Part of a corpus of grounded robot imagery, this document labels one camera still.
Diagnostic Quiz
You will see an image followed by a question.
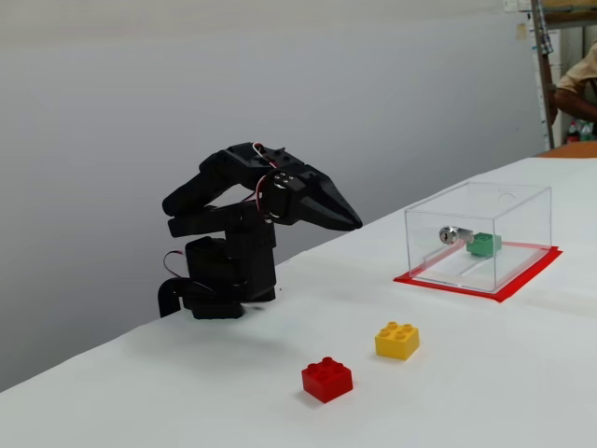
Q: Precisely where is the bare brown forearm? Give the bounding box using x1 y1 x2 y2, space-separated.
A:
553 87 597 123

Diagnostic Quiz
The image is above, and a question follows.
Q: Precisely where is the metal shelf post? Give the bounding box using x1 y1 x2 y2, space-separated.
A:
530 0 556 150

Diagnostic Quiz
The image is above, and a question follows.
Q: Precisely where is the black table clamp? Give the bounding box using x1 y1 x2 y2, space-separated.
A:
157 278 188 319

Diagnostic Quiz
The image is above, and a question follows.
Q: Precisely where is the red tape frame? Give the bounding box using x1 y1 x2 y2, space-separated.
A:
393 238 563 304

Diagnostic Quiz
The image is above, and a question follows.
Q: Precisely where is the red white base cable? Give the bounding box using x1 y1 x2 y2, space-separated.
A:
162 250 188 281

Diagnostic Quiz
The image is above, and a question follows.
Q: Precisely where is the silver cam lock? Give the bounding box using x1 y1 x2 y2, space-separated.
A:
437 226 475 246

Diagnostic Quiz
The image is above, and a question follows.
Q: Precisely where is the green lego brick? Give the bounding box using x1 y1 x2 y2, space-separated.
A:
465 231 503 258

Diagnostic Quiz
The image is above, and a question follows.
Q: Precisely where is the transparent acrylic box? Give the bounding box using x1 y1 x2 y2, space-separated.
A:
403 181 553 294

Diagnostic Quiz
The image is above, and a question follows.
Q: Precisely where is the red white gripper cable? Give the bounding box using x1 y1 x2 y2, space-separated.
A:
251 142 282 221

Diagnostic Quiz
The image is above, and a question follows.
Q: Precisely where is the yellow lego brick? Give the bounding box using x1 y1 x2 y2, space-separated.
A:
374 320 421 362

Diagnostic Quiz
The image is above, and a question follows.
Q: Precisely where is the red lego brick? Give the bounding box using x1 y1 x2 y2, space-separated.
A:
300 357 354 405

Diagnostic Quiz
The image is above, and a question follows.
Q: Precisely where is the wooden shelf board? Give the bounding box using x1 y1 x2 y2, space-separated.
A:
542 0 597 30

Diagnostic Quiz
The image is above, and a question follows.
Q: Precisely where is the orange wooden table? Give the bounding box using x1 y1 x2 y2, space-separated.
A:
535 139 597 161

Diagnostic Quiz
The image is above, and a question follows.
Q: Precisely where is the person in beige shirt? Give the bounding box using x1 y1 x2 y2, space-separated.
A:
555 41 597 97

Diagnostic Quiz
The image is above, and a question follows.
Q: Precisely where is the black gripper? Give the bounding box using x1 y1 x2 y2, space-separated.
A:
263 169 365 233

